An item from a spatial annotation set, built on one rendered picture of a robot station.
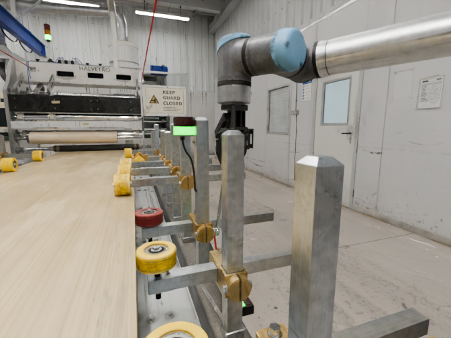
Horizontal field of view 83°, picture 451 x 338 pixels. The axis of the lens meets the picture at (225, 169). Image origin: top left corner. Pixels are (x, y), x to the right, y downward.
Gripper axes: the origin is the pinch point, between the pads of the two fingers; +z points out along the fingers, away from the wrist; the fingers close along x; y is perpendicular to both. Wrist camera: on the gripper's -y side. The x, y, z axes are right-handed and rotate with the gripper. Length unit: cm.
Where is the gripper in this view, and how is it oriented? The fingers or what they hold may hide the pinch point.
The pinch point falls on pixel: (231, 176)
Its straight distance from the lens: 74.4
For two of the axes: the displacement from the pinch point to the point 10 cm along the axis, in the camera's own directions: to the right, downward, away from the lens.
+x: 9.4, -0.5, 3.3
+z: 0.0, 9.9, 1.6
